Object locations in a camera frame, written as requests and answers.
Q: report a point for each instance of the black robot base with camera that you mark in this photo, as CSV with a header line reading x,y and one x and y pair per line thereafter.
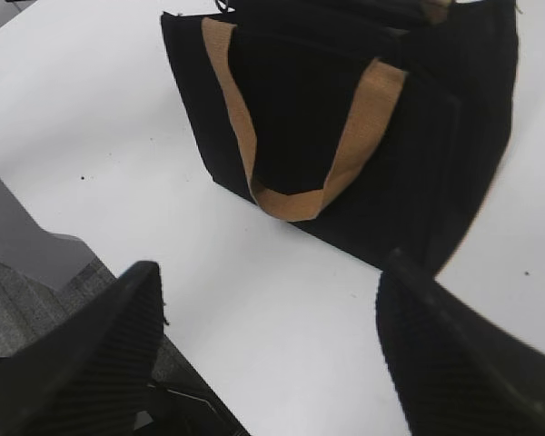
x,y
173,410

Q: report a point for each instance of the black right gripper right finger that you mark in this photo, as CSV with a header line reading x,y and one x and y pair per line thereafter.
x,y
454,371

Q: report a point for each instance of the black fabric tote bag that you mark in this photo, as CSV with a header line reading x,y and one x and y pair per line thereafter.
x,y
371,125

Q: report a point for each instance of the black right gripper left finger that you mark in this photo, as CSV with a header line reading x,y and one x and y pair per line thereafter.
x,y
90,374

